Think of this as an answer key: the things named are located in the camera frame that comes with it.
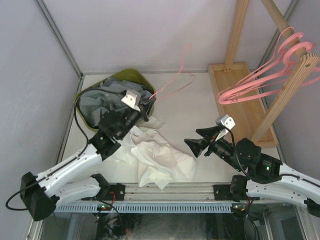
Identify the grey shirt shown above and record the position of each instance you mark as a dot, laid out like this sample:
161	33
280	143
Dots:
106	97

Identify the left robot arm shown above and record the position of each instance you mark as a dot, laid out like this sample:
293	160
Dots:
112	128

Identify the slotted cable duct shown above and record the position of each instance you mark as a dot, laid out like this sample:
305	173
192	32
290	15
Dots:
146	208

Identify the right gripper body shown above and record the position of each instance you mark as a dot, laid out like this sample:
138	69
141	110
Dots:
215	146

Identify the aluminium frame rail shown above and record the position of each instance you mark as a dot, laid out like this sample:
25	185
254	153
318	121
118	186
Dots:
160	191

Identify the wooden clothes rack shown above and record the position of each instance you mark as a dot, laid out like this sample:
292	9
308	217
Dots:
255	118

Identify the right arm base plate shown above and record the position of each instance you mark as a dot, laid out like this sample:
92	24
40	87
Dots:
222	192

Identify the white shirt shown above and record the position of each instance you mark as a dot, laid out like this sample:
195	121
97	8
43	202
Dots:
158	162

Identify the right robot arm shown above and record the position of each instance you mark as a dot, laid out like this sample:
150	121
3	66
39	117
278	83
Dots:
259	175

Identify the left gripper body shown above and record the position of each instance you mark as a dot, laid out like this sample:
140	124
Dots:
143	112

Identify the green plastic basket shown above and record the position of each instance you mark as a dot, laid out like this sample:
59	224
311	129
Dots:
129	74

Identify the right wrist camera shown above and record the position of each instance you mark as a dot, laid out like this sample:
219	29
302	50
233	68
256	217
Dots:
225	123

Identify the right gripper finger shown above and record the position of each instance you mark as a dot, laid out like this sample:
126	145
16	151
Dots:
209	132
196	145

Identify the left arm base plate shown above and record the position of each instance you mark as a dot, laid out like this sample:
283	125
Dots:
113	192

